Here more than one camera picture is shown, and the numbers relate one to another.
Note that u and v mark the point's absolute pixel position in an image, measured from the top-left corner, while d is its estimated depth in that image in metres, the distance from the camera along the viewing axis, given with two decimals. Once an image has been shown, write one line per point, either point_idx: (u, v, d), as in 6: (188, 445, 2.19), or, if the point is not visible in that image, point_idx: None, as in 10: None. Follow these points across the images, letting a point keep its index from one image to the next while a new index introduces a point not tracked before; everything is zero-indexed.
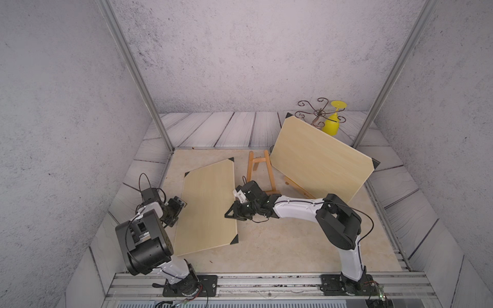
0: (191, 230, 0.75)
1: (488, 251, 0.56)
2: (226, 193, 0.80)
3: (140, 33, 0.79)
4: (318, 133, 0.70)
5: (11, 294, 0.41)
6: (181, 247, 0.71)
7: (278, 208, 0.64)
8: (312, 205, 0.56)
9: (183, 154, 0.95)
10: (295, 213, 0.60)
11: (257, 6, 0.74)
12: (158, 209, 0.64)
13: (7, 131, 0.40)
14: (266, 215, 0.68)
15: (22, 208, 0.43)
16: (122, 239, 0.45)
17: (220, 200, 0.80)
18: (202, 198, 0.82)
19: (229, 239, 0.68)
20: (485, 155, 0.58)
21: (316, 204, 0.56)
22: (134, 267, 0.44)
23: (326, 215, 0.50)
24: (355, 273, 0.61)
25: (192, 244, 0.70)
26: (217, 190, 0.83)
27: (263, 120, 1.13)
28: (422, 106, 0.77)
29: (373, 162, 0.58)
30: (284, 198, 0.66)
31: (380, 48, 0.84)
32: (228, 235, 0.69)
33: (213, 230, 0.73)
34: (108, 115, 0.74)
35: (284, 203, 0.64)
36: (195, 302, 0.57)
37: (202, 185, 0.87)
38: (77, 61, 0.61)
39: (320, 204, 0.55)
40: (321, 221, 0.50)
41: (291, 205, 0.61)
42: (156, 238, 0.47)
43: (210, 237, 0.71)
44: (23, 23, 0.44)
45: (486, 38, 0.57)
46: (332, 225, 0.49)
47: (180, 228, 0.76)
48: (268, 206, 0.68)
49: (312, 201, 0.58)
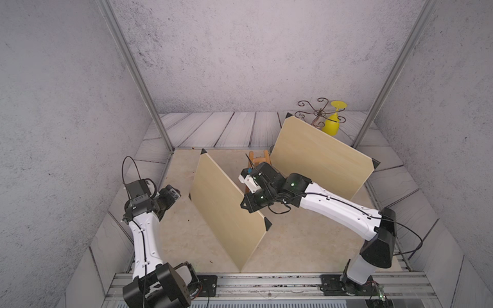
0: (233, 237, 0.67)
1: (489, 251, 0.56)
2: (223, 185, 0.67)
3: (140, 33, 0.79)
4: (318, 134, 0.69)
5: (11, 295, 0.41)
6: (238, 259, 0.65)
7: (312, 201, 0.48)
8: (366, 218, 0.44)
9: (183, 154, 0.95)
10: (333, 214, 0.48)
11: (257, 6, 0.74)
12: (155, 219, 0.53)
13: (7, 131, 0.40)
14: (286, 200, 0.51)
15: (22, 208, 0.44)
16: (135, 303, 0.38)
17: (225, 196, 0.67)
18: (214, 204, 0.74)
19: (262, 229, 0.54)
20: (486, 155, 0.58)
21: (371, 218, 0.44)
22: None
23: (382, 235, 0.42)
24: (360, 278, 0.61)
25: (242, 254, 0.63)
26: (216, 188, 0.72)
27: (263, 120, 1.13)
28: (422, 106, 0.77)
29: (373, 162, 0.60)
30: (325, 194, 0.49)
31: (381, 49, 0.84)
32: (260, 230, 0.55)
33: (244, 226, 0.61)
34: (108, 115, 0.74)
35: (325, 200, 0.48)
36: (195, 303, 0.71)
37: (205, 190, 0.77)
38: (77, 61, 0.61)
39: (377, 221, 0.44)
40: (375, 240, 0.44)
41: (334, 206, 0.47)
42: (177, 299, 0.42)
43: (248, 234, 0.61)
44: (23, 23, 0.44)
45: (486, 38, 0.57)
46: (385, 247, 0.41)
47: (224, 237, 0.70)
48: (287, 188, 0.51)
49: (366, 213, 0.45)
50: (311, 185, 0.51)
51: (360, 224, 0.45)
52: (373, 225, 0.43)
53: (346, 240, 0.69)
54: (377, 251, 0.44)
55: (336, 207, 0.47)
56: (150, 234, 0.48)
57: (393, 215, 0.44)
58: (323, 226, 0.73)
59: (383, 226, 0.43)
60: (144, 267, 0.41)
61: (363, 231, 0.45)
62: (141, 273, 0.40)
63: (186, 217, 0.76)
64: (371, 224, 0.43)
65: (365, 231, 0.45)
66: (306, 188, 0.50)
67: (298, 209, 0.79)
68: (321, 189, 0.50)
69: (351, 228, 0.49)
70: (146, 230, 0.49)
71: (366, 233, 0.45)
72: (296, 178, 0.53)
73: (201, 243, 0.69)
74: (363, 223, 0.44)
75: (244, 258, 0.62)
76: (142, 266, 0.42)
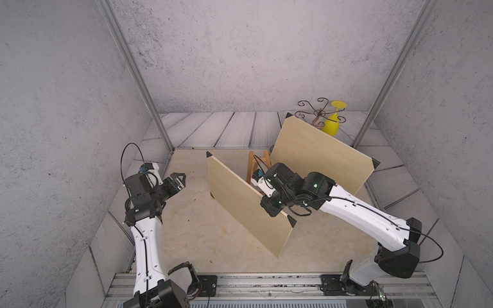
0: (264, 230, 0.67)
1: (488, 251, 0.56)
2: (237, 185, 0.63)
3: (140, 33, 0.79)
4: (318, 134, 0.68)
5: (11, 295, 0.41)
6: (275, 248, 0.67)
7: (336, 205, 0.44)
8: (395, 229, 0.41)
9: (183, 154, 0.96)
10: (355, 221, 0.45)
11: (257, 6, 0.74)
12: (158, 224, 0.51)
13: (7, 131, 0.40)
14: (307, 202, 0.46)
15: (22, 207, 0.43)
16: None
17: (243, 195, 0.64)
18: (235, 200, 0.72)
19: (288, 226, 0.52)
20: (486, 155, 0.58)
21: (400, 229, 0.41)
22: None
23: (412, 247, 0.39)
24: (363, 279, 0.60)
25: (276, 247, 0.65)
26: (231, 187, 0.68)
27: (263, 120, 1.13)
28: (422, 106, 0.77)
29: (373, 162, 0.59)
30: (351, 198, 0.45)
31: (380, 49, 0.84)
32: (287, 230, 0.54)
33: (271, 222, 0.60)
34: (108, 115, 0.74)
35: (350, 206, 0.44)
36: (196, 303, 0.71)
37: (223, 190, 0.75)
38: (78, 61, 0.61)
39: (406, 233, 0.41)
40: (403, 253, 0.42)
41: (360, 213, 0.43)
42: None
43: (276, 229, 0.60)
44: (23, 22, 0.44)
45: (486, 38, 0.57)
46: (413, 260, 0.39)
47: (257, 228, 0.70)
48: (308, 189, 0.46)
49: (393, 223, 0.42)
50: (336, 187, 0.46)
51: (389, 235, 0.41)
52: (403, 237, 0.40)
53: (346, 240, 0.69)
54: (400, 262, 0.42)
55: (362, 214, 0.43)
56: (153, 243, 0.46)
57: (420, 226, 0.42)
58: (323, 226, 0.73)
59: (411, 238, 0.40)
60: (145, 281, 0.40)
61: (389, 242, 0.43)
62: (142, 287, 0.39)
63: (186, 217, 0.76)
64: (401, 235, 0.40)
65: (393, 243, 0.42)
66: (330, 190, 0.45)
67: (298, 209, 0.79)
68: (347, 194, 0.45)
69: (374, 237, 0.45)
70: (150, 237, 0.47)
71: (393, 244, 0.42)
72: (318, 177, 0.47)
73: (201, 243, 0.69)
74: (392, 234, 0.41)
75: (280, 249, 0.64)
76: (144, 280, 0.40)
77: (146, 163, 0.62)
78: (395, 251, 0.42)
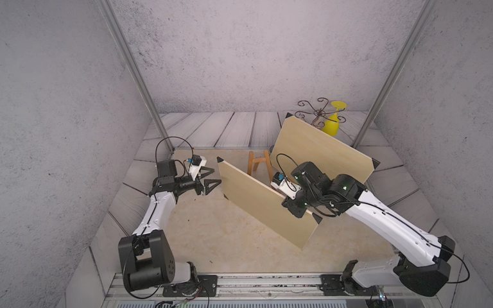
0: (282, 226, 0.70)
1: (488, 251, 0.56)
2: (255, 187, 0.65)
3: (140, 33, 0.79)
4: (320, 135, 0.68)
5: (11, 295, 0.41)
6: (298, 240, 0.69)
7: (363, 210, 0.43)
8: (425, 245, 0.40)
9: (183, 154, 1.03)
10: (381, 229, 0.44)
11: (257, 6, 0.74)
12: (171, 199, 0.59)
13: (7, 131, 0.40)
14: (333, 204, 0.46)
15: (22, 208, 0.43)
16: (125, 255, 0.42)
17: (262, 197, 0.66)
18: (252, 201, 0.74)
19: (314, 221, 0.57)
20: (485, 155, 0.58)
21: (431, 246, 0.39)
22: (129, 286, 0.42)
23: (441, 265, 0.38)
24: (366, 282, 0.60)
25: (302, 240, 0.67)
26: (248, 189, 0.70)
27: (263, 121, 1.13)
28: (422, 106, 0.77)
29: (373, 162, 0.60)
30: (380, 206, 0.43)
31: (380, 49, 0.84)
32: (312, 226, 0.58)
33: (293, 219, 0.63)
34: (108, 115, 0.74)
35: (379, 213, 0.42)
36: (195, 303, 0.71)
37: (238, 191, 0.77)
38: (77, 61, 0.61)
39: (436, 251, 0.39)
40: (431, 269, 0.40)
41: (389, 223, 0.42)
42: (158, 263, 0.43)
43: (299, 224, 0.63)
44: (23, 22, 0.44)
45: (486, 38, 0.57)
46: (440, 278, 0.38)
47: (275, 225, 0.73)
48: (336, 190, 0.45)
49: (424, 238, 0.40)
50: (366, 193, 0.45)
51: (418, 249, 0.40)
52: (433, 255, 0.38)
53: (346, 240, 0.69)
54: (425, 280, 0.41)
55: (391, 224, 0.41)
56: (161, 207, 0.54)
57: (453, 246, 0.40)
58: (324, 227, 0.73)
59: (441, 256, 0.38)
60: (144, 228, 0.46)
61: (416, 257, 0.41)
62: (140, 231, 0.45)
63: (186, 217, 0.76)
64: (431, 252, 0.39)
65: (420, 258, 0.41)
66: (359, 196, 0.44)
67: None
68: (377, 201, 0.44)
69: (400, 248, 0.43)
70: (160, 203, 0.55)
71: (420, 260, 0.41)
72: (346, 179, 0.47)
73: (201, 243, 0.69)
74: (422, 249, 0.39)
75: (305, 241, 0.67)
76: (142, 227, 0.47)
77: (194, 155, 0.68)
78: (421, 267, 0.41)
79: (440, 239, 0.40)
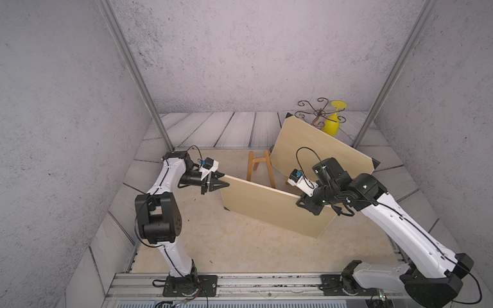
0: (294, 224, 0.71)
1: (489, 251, 0.56)
2: (264, 194, 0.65)
3: (140, 33, 0.79)
4: (319, 134, 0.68)
5: (11, 294, 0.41)
6: (311, 231, 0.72)
7: (380, 212, 0.43)
8: (440, 258, 0.38)
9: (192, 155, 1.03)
10: (395, 234, 0.44)
11: (257, 6, 0.74)
12: (182, 166, 0.65)
13: (7, 131, 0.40)
14: (350, 200, 0.46)
15: (22, 208, 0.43)
16: (139, 210, 0.49)
17: (273, 201, 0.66)
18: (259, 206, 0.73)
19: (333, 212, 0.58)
20: (486, 155, 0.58)
21: (445, 259, 0.38)
22: (143, 234, 0.50)
23: (452, 280, 0.37)
24: (365, 283, 0.61)
25: (316, 229, 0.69)
26: (254, 196, 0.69)
27: (263, 120, 1.13)
28: (422, 107, 0.77)
29: (373, 163, 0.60)
30: (399, 211, 0.42)
31: (380, 49, 0.84)
32: (330, 217, 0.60)
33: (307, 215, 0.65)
34: (108, 115, 0.74)
35: (397, 218, 0.42)
36: (195, 303, 0.71)
37: (239, 199, 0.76)
38: (77, 61, 0.61)
39: (451, 265, 0.38)
40: (440, 282, 0.39)
41: (405, 230, 0.41)
42: (167, 218, 0.50)
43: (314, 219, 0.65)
44: (23, 22, 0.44)
45: (486, 38, 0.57)
46: (449, 293, 0.37)
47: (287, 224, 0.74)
48: (355, 187, 0.45)
49: (440, 250, 0.39)
50: (386, 196, 0.44)
51: (431, 260, 0.39)
52: (446, 267, 0.37)
53: (346, 240, 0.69)
54: (434, 292, 0.40)
55: (408, 231, 0.41)
56: (172, 172, 0.59)
57: (470, 264, 0.38)
58: None
59: (454, 272, 0.37)
60: (156, 187, 0.53)
61: (428, 269, 0.40)
62: (153, 191, 0.52)
63: (186, 217, 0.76)
64: (445, 265, 0.38)
65: (431, 269, 0.40)
66: (377, 196, 0.44)
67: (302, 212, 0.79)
68: (396, 206, 0.43)
69: (410, 256, 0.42)
70: (172, 167, 0.61)
71: (431, 271, 0.40)
72: (368, 178, 0.46)
73: (201, 243, 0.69)
74: (435, 260, 0.38)
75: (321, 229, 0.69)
76: (155, 187, 0.53)
77: (207, 158, 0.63)
78: (431, 278, 0.40)
79: (457, 255, 0.39)
